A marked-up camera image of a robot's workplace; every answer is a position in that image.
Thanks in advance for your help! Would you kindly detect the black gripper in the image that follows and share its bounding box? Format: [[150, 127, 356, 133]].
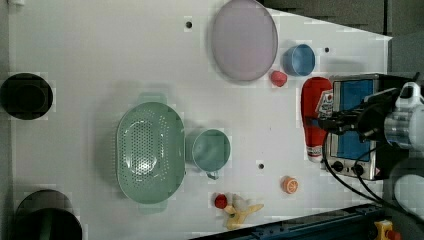
[[306, 88, 400, 140]]

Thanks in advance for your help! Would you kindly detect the blue bowl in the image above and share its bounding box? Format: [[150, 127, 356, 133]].
[[282, 44, 315, 76]]

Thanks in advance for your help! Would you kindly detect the red ketchup bottle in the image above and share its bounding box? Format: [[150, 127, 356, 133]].
[[301, 77, 332, 163]]

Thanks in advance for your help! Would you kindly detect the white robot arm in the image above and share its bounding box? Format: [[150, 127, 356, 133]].
[[301, 77, 423, 162]]

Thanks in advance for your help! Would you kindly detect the green mug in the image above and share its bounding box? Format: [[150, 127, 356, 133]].
[[185, 129, 231, 180]]

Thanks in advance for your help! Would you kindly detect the green plastic strainer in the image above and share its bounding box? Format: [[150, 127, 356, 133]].
[[115, 93, 185, 214]]

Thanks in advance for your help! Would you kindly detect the black round container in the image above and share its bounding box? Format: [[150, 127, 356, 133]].
[[10, 189, 83, 240]]

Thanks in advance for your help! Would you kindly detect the red green toy strawberry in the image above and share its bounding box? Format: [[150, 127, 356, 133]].
[[270, 71, 287, 87]]

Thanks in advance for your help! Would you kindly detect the peeled banana toy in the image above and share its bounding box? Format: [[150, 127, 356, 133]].
[[224, 194, 264, 230]]

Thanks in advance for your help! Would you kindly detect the grey round plate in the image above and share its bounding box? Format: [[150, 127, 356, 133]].
[[211, 0, 278, 81]]

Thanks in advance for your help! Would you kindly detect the blue metal rail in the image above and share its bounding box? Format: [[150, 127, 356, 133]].
[[191, 204, 423, 240]]

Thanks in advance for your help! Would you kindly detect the orange slice toy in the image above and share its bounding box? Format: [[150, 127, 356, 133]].
[[282, 177, 299, 194]]

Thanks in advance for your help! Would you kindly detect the black cylinder cup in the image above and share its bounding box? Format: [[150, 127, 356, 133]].
[[1, 73, 54, 120]]

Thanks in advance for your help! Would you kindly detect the small red toy strawberry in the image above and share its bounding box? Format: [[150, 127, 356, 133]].
[[214, 194, 228, 209]]

